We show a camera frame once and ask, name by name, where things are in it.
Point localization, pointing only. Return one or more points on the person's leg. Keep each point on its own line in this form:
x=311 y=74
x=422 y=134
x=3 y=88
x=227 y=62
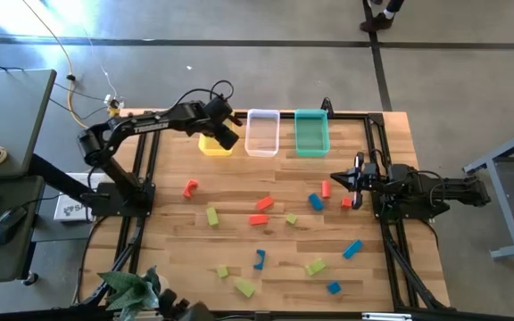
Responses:
x=395 y=4

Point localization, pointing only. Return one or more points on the black clamp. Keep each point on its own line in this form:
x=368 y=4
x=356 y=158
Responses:
x=327 y=107

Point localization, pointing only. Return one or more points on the black device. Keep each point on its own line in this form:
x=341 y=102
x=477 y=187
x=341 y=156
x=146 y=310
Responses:
x=194 y=312

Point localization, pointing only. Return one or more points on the black aluminium table frame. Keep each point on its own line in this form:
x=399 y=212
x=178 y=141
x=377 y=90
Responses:
x=350 y=116

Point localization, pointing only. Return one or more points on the silver metal bracket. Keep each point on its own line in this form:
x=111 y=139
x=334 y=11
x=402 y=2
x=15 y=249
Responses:
x=386 y=317

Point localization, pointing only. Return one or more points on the grey table frame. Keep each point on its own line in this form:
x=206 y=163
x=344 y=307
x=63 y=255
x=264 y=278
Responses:
x=502 y=196

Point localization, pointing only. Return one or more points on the black computer mouse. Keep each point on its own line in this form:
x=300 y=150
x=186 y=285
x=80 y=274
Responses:
x=9 y=223

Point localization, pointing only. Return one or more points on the white printed box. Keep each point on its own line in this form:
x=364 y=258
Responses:
x=67 y=207

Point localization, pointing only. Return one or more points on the orange arch block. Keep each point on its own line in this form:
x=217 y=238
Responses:
x=193 y=183

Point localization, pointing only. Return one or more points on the person's shoe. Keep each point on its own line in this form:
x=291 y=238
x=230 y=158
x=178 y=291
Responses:
x=375 y=23

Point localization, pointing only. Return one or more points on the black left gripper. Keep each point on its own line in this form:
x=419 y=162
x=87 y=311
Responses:
x=217 y=111

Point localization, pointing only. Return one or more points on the grey desk top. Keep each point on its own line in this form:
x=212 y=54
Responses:
x=11 y=116

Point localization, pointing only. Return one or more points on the blue arch block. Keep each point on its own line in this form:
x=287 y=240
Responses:
x=262 y=259

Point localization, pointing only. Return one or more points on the orange rectangular block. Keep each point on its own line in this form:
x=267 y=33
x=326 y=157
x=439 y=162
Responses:
x=326 y=189
x=258 y=219
x=264 y=203

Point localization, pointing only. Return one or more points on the black diagonal bar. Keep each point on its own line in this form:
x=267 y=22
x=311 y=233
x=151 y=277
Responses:
x=56 y=178

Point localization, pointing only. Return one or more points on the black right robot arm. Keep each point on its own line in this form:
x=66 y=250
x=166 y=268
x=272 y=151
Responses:
x=444 y=187

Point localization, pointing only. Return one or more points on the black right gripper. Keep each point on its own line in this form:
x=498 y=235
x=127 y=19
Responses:
x=362 y=178

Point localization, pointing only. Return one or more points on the small green cube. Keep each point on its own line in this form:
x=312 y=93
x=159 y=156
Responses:
x=222 y=271
x=291 y=218

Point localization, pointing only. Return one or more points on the yellow plastic bin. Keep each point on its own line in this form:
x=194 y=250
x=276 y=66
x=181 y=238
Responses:
x=212 y=149

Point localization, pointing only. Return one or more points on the long blue block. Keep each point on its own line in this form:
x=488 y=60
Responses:
x=352 y=249

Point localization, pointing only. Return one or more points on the small blue cube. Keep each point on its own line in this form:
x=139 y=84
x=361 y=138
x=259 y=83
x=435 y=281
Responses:
x=334 y=287

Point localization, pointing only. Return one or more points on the small orange cube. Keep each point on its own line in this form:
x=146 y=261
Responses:
x=346 y=202

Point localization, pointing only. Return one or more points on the white plant pot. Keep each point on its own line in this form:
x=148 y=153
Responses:
x=164 y=285

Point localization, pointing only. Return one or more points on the green leafy plant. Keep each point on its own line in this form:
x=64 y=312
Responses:
x=127 y=290

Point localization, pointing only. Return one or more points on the clear plastic bin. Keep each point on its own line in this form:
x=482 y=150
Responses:
x=261 y=134

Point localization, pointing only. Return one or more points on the green wedge block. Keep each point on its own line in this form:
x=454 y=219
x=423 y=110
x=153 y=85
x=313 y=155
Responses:
x=244 y=287

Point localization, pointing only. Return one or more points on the blue rectangular block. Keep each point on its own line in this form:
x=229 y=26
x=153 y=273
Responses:
x=315 y=201

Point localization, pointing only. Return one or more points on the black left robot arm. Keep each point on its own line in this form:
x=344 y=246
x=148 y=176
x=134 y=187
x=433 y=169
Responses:
x=150 y=121

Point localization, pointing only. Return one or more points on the teal plastic bin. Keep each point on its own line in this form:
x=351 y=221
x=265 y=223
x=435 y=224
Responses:
x=312 y=134

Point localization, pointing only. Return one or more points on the green rectangular block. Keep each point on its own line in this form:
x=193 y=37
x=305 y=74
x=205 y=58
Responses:
x=212 y=216
x=315 y=267

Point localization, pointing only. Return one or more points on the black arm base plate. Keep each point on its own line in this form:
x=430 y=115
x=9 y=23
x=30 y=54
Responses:
x=417 y=213
x=114 y=203

